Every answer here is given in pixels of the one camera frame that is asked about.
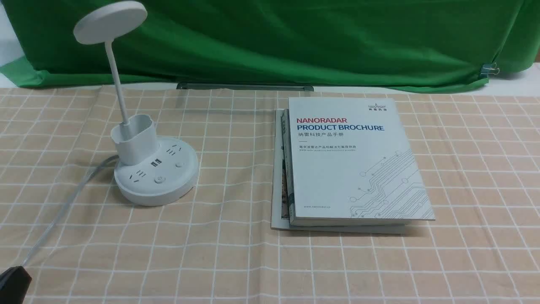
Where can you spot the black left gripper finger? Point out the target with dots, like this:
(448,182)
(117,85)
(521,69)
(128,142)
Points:
(14,284)

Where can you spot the grey booklet at bottom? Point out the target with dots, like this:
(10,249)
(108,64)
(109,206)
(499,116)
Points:
(278,220)

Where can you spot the magazine under brochure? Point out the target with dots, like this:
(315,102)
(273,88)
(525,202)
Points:
(286,177)

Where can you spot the white desk lamp socket base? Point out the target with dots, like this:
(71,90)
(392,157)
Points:
(151,170)

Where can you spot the silver binder clip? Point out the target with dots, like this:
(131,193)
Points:
(488,70)

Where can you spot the green backdrop cloth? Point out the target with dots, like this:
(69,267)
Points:
(410,45)

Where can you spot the white Nanoradar product brochure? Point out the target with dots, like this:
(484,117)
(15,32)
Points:
(349,163)

